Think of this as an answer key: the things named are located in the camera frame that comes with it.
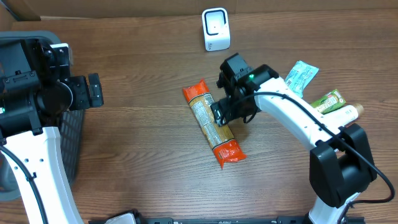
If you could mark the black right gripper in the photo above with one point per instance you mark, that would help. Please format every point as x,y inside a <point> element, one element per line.
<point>219,110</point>

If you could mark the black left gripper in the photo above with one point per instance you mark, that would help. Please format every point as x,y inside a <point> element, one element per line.
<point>85,100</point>

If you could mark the teal wet wipes pack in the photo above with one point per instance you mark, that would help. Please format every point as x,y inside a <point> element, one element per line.
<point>300,76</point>

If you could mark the orange biscuit roll pack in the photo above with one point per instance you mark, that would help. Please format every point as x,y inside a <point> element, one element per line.
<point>221,140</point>

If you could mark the green snack packet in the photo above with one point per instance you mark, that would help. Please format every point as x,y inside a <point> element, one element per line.
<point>329,102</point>

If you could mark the white tube gold cap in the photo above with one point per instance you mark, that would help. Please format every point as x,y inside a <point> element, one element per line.
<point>345,115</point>

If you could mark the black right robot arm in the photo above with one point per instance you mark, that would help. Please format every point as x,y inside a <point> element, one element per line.
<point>341,162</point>

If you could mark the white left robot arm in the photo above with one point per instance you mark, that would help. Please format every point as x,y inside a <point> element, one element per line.
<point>36,162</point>

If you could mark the white barcode scanner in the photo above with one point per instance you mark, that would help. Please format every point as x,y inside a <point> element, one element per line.
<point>216,29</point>

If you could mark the grey plastic basket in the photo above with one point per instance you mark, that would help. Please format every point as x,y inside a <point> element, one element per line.
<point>70,126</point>

